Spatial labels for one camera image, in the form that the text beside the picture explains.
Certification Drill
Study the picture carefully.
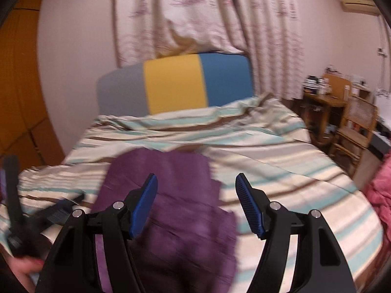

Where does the wooden desk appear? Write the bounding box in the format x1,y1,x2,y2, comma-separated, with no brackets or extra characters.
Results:
302,90,349,147

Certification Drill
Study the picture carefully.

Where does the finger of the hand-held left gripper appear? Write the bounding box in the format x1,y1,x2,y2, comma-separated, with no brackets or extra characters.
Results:
2,155,25,231
29,192,87,230

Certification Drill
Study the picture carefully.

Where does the wooden wardrobe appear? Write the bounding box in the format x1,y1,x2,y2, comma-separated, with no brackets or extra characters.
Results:
0,0,66,171

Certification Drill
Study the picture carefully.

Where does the grey yellow blue headboard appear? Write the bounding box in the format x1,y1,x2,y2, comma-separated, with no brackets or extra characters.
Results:
97,52,254,117

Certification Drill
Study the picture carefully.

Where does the wooden chair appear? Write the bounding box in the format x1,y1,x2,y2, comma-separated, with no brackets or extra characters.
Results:
329,94,379,171

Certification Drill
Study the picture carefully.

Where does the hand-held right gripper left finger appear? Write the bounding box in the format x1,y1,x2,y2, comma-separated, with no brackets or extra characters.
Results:
35,173,158,293

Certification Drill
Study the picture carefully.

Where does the floral patterned curtain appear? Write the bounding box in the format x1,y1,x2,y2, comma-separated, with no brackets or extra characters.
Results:
114,0,306,101

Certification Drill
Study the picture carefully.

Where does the wall air conditioner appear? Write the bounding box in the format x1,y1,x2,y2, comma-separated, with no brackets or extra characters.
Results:
340,0,383,16

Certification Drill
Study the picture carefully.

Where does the dark grey box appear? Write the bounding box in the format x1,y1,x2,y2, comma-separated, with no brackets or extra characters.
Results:
368,119,391,161

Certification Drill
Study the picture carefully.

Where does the wooden desk shelf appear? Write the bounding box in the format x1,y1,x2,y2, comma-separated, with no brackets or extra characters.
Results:
321,73,372,106

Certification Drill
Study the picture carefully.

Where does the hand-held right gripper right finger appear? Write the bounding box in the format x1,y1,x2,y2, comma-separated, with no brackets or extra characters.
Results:
235,173,356,293

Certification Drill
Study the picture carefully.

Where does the person's left hand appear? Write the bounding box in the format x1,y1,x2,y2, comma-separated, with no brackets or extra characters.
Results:
9,254,45,285

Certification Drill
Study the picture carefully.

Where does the striped bed sheet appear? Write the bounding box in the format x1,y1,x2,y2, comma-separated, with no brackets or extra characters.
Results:
0,93,385,293

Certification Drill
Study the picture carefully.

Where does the pink cloth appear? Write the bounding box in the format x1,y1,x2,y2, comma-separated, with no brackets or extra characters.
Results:
363,153,391,239

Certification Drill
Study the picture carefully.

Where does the purple garment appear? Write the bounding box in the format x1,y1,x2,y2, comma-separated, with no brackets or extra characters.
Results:
92,148,239,293

